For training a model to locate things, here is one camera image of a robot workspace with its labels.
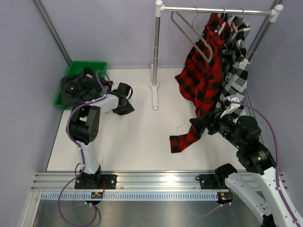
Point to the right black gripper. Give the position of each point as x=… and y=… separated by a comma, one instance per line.
x=200, y=123

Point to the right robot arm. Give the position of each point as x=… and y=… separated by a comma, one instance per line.
x=274, y=208

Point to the white black plaid shirt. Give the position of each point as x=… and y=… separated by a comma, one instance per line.
x=235, y=65

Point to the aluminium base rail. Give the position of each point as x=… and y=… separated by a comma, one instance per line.
x=129, y=181

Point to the plaid shirt hanger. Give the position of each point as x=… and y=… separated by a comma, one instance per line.
x=239, y=20

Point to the silver clothes rack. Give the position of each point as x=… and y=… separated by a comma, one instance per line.
x=208, y=6

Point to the white slotted cable duct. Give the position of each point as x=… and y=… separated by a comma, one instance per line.
x=131, y=196

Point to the dark grey striped shirt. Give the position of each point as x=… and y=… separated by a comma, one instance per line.
x=85, y=87

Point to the red black plaid shirt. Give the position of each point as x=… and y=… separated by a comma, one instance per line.
x=200, y=81

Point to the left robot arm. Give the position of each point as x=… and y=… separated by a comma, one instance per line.
x=82, y=128

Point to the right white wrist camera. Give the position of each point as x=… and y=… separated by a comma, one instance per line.
x=232, y=103

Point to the green plastic tray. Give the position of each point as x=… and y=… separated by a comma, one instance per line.
x=77, y=67

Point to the red shirt hanger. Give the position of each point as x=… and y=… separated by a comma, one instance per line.
x=222, y=17

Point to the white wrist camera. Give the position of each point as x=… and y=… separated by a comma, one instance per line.
x=114, y=87
x=232, y=103

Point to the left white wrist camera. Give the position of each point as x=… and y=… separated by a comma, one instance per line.
x=114, y=87

